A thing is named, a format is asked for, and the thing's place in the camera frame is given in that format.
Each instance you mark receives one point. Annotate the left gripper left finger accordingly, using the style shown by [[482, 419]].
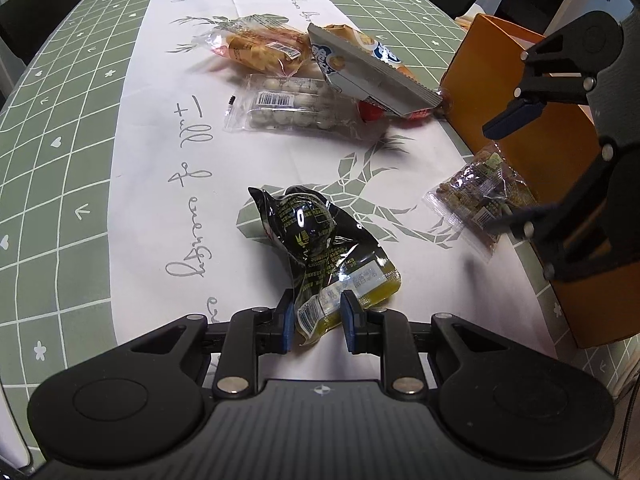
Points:
[[250, 334]]

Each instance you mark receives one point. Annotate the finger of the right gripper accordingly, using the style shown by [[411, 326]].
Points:
[[517, 115], [532, 223]]

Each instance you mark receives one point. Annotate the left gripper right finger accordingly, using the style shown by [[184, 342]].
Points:
[[391, 337]]

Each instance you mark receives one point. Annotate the nut mix clear bag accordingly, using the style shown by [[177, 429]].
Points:
[[485, 189]]

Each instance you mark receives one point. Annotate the black green snack packet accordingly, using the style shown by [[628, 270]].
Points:
[[329, 252]]

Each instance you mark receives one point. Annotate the white candy balls bag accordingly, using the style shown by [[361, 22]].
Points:
[[270, 103]]

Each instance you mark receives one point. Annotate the waffle cookies clear bag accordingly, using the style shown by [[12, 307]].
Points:
[[263, 42]]

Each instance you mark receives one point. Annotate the orange cardboard box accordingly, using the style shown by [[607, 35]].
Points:
[[550, 154]]

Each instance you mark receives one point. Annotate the white table runner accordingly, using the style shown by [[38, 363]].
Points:
[[184, 234]]

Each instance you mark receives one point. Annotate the green checked tablecloth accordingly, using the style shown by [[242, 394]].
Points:
[[57, 145]]

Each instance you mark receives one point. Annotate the black chair left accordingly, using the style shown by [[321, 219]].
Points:
[[27, 24]]

